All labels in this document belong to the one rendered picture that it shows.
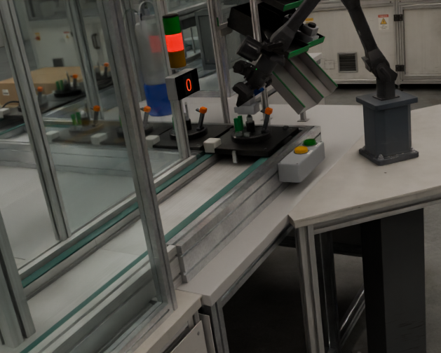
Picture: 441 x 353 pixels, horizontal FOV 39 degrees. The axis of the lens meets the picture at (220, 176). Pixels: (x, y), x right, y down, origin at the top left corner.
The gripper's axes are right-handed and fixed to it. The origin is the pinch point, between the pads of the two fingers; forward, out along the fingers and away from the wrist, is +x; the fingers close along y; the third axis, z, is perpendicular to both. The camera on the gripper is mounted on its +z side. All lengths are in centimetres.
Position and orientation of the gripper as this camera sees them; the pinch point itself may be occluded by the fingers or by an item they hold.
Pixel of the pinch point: (245, 96)
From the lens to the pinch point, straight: 204.5
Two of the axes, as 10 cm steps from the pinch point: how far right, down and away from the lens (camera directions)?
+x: -4.6, 6.6, 6.0
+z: -7.5, -6.5, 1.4
